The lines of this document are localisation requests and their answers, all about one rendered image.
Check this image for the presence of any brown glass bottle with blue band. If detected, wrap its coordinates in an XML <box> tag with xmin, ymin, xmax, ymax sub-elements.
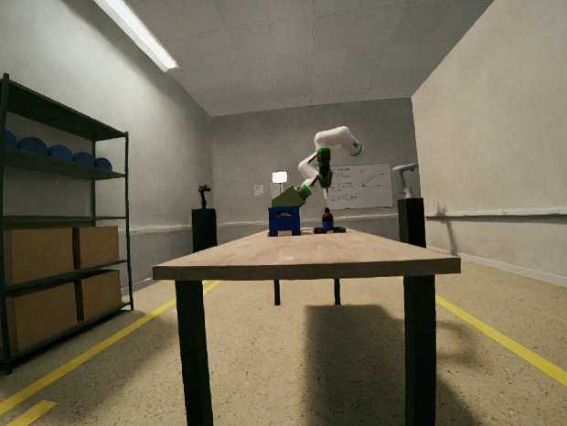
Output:
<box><xmin>322</xmin><ymin>208</ymin><xmax>334</xmax><ymax>229</ymax></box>

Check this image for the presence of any blue plastic crate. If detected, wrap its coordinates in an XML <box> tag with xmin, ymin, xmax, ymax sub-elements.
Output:
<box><xmin>268</xmin><ymin>206</ymin><xmax>301</xmax><ymax>237</ymax></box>

